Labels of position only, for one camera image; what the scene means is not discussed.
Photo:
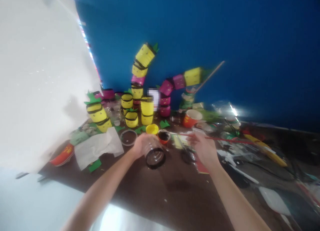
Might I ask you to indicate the person's left hand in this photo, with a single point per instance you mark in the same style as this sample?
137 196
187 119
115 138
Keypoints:
139 144

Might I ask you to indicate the person's right hand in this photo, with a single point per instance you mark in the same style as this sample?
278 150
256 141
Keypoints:
203 148

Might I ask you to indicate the person's left fingers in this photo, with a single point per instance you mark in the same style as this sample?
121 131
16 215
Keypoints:
152 137

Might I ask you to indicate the person's right fingers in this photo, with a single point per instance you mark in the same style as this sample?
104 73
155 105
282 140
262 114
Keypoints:
193 139

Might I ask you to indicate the clear cut bottle black rim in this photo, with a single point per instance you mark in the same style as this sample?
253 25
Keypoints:
155 154

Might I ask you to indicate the red paintbrush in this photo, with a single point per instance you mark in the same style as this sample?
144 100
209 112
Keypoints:
225 139

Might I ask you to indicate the small yellow cup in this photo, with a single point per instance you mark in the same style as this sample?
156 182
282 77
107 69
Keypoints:
151 128

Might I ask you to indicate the orange cup with black paint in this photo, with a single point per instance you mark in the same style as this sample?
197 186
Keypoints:
164 137

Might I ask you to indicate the black scissors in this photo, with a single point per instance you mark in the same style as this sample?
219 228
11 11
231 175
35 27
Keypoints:
188 156

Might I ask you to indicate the red paper cup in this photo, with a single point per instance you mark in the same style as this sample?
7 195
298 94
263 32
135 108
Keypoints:
191 118

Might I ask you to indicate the clear plastic bowl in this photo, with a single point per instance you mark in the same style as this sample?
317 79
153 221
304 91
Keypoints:
128 137

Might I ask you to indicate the red card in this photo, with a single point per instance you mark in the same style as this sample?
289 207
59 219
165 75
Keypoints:
202 167

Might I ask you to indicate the green labelled bottle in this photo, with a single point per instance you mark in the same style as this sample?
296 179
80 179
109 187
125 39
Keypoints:
187 100

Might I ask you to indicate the group of yellow pink painted bottles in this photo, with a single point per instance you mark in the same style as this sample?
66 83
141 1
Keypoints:
140 100

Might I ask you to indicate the clear plastic bottle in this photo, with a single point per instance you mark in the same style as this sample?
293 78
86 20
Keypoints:
225 108

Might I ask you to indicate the white tissue paper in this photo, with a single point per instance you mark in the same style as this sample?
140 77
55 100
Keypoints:
98 147

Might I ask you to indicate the green paper scrap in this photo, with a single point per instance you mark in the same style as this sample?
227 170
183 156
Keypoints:
95 166

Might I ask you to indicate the wooden stick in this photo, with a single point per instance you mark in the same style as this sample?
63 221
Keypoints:
209 76

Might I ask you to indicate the yellow and red long object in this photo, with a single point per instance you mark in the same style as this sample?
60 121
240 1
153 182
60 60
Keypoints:
267 148

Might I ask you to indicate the red paper bowl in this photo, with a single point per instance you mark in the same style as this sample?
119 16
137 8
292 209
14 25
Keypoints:
62 154

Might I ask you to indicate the large white foam board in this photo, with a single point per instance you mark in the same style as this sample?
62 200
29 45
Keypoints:
42 75

